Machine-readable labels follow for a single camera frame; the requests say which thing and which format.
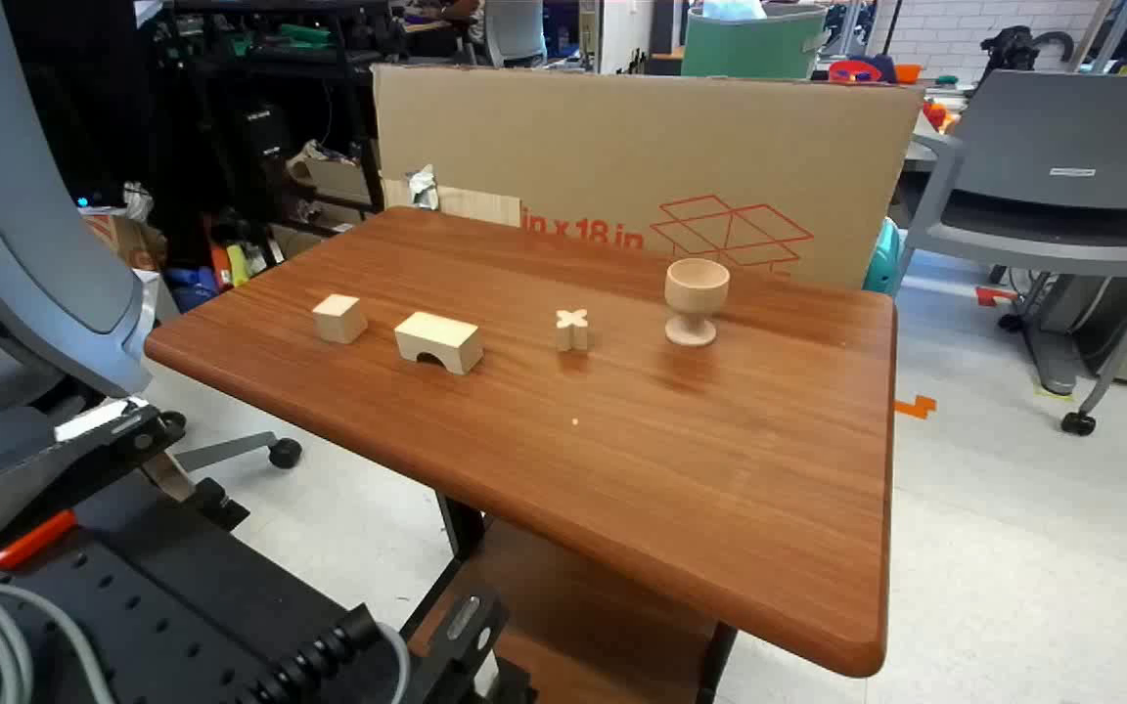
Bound small wooden cube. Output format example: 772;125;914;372
311;288;371;349

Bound wooden cross shaped block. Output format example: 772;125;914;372
554;303;595;354

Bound wooden arch rectangular block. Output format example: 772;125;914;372
393;310;486;378

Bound wooden cylinder spool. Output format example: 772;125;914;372
662;254;735;351

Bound large brown cardboard sheet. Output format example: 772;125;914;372
370;63;927;298

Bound crumpled white paper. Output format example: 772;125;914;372
402;162;448;211

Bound grey chair leg with caster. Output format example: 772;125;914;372
177;428;306;471

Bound teal bag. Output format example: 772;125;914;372
864;213;918;298

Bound green board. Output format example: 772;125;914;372
679;6;830;87

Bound black shelf cart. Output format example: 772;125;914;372
147;0;385;251

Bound grey plastic chair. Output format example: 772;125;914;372
903;67;1127;436

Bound brown wooden table pedestal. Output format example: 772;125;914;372
402;490;739;704

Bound orange handled black clamp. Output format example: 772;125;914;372
0;404;190;570

